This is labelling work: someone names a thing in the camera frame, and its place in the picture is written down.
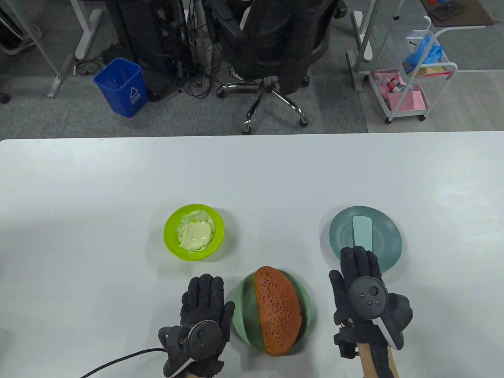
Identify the person's left hand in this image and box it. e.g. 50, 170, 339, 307
158, 274, 235, 378

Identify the person's right hand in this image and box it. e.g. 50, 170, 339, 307
329, 246, 413, 351

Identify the light blue dessert spatula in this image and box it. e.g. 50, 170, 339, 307
352, 215, 372, 252

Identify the green plate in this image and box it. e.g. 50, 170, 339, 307
232, 270, 311, 350

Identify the creamy white salad dressing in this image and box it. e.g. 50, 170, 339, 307
176, 211, 215, 252

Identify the brown porous bread slice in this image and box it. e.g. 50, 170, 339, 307
253, 266, 303, 357

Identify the person's right forearm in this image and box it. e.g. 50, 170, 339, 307
356, 321, 400, 378

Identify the black and white handheld controller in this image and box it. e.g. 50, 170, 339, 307
162, 320, 222, 378
350, 277, 404, 350

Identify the teal blue plate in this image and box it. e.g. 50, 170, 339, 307
329, 206, 403, 273

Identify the lime green bowl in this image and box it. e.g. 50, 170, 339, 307
163, 204, 225, 260

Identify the pink paper box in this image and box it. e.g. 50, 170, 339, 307
388, 91, 426, 112

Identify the white rolling cart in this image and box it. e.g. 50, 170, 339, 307
368, 16, 458, 124

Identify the blue plastic bag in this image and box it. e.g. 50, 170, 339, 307
405, 35, 444, 73

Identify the white power strip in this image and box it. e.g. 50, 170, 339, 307
353, 11, 372, 61

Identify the blue trash bin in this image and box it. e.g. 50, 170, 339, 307
93, 58, 148, 118

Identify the black office chair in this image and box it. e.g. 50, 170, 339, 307
207, 0, 347, 132

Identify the black device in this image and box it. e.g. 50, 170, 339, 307
427, 2, 464, 20

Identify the brown side table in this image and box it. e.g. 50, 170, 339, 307
419, 0, 495, 28

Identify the white desk leg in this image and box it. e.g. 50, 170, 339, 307
71, 0, 104, 59

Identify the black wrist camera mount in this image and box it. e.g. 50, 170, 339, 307
334, 323, 358, 359

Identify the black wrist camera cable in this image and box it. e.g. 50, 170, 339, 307
81, 348, 166, 378

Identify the tangle of black cables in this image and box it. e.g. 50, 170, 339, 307
173, 0, 233, 99

